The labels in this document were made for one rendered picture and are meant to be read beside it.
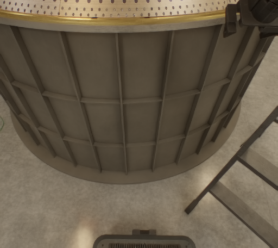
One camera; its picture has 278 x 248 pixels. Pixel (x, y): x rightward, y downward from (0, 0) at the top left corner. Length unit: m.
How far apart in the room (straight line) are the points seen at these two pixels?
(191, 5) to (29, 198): 1.52
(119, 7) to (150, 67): 0.26
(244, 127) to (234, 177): 0.51
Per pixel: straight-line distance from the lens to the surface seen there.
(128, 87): 0.93
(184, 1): 0.78
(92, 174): 1.63
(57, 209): 1.62
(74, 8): 0.76
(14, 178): 1.83
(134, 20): 0.72
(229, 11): 0.56
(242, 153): 1.09
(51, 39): 0.87
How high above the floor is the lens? 1.48
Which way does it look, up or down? 48 degrees down
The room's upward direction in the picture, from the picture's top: 1 degrees clockwise
